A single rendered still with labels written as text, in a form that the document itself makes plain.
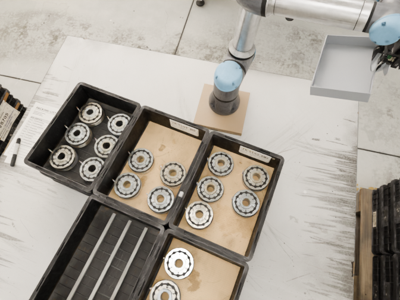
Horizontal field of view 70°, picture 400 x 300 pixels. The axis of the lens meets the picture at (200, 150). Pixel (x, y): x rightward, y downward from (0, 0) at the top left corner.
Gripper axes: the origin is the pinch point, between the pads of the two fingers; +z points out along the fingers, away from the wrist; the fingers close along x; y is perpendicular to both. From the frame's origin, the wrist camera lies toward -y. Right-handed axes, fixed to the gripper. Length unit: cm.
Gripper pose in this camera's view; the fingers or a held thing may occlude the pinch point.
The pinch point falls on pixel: (375, 67)
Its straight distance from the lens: 126.2
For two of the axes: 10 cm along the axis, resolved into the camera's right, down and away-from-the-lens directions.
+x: 9.5, 2.9, -1.3
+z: 0.1, 3.9, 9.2
